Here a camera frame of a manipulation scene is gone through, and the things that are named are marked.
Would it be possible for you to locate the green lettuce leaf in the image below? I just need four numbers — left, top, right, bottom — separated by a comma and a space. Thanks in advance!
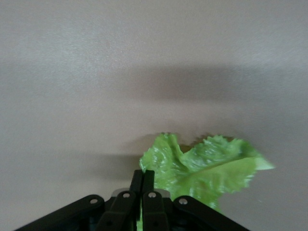
136, 132, 276, 231

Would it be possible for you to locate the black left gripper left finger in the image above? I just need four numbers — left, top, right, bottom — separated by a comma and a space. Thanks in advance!
14, 169, 144, 231

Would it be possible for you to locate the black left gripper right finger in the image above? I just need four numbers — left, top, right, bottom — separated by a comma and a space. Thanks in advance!
141, 170, 251, 231

